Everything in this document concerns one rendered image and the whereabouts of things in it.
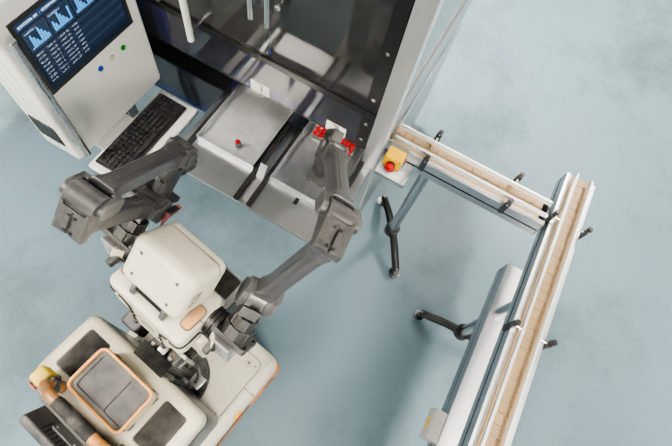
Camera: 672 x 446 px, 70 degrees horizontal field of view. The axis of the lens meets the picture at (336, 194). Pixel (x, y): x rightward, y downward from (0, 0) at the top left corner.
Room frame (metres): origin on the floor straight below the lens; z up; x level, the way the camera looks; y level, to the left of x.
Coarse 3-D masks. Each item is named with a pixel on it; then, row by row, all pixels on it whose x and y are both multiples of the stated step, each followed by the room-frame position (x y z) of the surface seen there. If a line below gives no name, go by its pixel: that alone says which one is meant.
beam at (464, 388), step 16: (512, 272) 0.85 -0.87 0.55; (496, 288) 0.77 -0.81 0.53; (512, 288) 0.78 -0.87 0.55; (496, 304) 0.69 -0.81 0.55; (480, 320) 0.62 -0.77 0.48; (496, 320) 0.62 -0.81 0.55; (480, 336) 0.53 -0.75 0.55; (496, 336) 0.55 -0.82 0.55; (464, 352) 0.47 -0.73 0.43; (480, 352) 0.46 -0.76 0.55; (464, 368) 0.39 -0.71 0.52; (480, 368) 0.40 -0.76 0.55; (464, 384) 0.32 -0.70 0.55; (448, 400) 0.26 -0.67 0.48; (464, 400) 0.26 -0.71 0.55; (448, 416) 0.19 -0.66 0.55; (464, 416) 0.20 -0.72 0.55; (448, 432) 0.13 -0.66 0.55
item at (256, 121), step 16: (240, 96) 1.16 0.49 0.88; (256, 96) 1.18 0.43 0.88; (224, 112) 1.06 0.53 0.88; (240, 112) 1.08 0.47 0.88; (256, 112) 1.10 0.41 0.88; (272, 112) 1.12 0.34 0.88; (288, 112) 1.14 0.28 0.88; (208, 128) 0.97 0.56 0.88; (224, 128) 0.99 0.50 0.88; (240, 128) 1.01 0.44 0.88; (256, 128) 1.03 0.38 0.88; (272, 128) 1.05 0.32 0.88; (208, 144) 0.89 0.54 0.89; (224, 144) 0.92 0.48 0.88; (256, 144) 0.95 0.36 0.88; (240, 160) 0.85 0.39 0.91; (256, 160) 0.87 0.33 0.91
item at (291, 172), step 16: (304, 128) 1.07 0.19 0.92; (304, 144) 1.01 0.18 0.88; (288, 160) 0.92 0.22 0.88; (304, 160) 0.94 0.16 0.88; (352, 160) 1.00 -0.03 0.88; (272, 176) 0.82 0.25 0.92; (288, 176) 0.85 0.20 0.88; (304, 176) 0.87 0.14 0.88; (304, 192) 0.81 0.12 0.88; (320, 192) 0.82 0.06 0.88
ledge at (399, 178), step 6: (378, 168) 1.00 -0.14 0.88; (402, 168) 1.03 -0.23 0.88; (408, 168) 1.04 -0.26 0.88; (378, 174) 0.98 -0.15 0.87; (384, 174) 0.98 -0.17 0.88; (390, 174) 0.99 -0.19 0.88; (396, 174) 0.99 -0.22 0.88; (402, 174) 1.00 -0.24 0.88; (408, 174) 1.01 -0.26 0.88; (390, 180) 0.96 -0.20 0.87; (396, 180) 0.97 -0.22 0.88; (402, 180) 0.97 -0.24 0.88; (402, 186) 0.95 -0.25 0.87
